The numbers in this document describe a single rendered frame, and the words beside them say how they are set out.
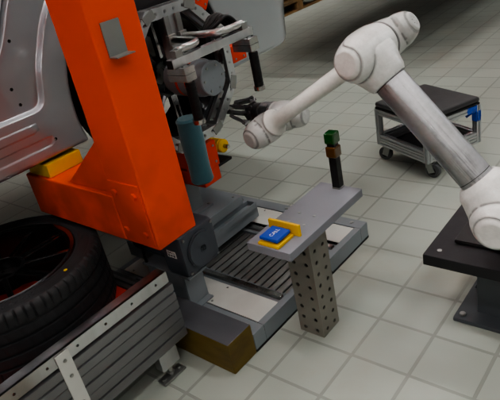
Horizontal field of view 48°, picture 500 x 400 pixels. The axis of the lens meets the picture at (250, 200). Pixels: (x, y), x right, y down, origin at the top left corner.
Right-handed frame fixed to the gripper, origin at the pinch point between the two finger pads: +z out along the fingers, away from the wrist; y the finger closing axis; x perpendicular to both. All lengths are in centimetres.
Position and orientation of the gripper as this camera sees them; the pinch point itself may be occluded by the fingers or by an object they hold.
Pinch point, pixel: (226, 109)
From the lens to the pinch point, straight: 242.0
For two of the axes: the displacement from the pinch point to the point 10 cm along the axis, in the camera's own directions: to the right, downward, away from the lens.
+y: 3.1, -9.4, 1.3
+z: -7.6, -1.6, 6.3
